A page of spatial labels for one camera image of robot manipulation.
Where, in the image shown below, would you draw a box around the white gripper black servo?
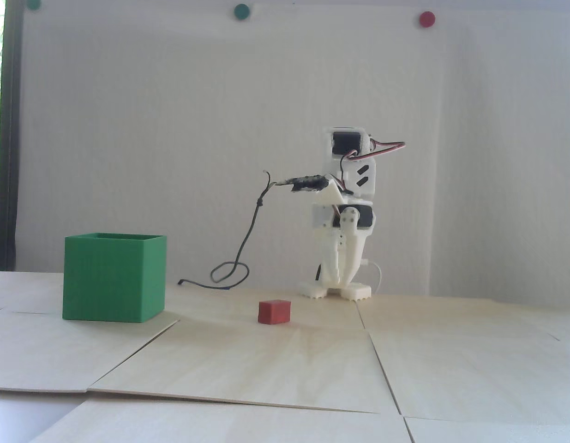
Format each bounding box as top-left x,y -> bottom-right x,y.
311,199 -> 377,287

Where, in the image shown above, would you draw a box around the red block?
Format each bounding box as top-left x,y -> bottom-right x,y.
258,299 -> 292,325

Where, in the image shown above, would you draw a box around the green box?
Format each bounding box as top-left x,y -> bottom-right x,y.
62,232 -> 168,323

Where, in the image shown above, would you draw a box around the light plywood board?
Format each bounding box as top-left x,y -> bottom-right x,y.
403,416 -> 570,443
0,271 -> 66,317
164,284 -> 366,330
88,320 -> 402,414
30,398 -> 417,443
0,307 -> 180,394
356,297 -> 570,426

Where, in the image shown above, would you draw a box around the white backdrop sheet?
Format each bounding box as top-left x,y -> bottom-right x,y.
18,2 -> 456,296

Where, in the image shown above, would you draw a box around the white power cable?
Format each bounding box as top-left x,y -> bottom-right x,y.
365,260 -> 384,296

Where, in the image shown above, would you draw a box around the wrist camera on white mount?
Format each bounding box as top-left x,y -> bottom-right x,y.
291,173 -> 346,204

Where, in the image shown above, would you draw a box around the black camera cable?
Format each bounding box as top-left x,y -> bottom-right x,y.
178,170 -> 295,290

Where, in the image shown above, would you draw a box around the red black servo wires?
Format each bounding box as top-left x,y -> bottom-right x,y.
339,140 -> 408,194

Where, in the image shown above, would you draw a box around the dark window frame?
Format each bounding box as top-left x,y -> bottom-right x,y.
2,0 -> 23,273

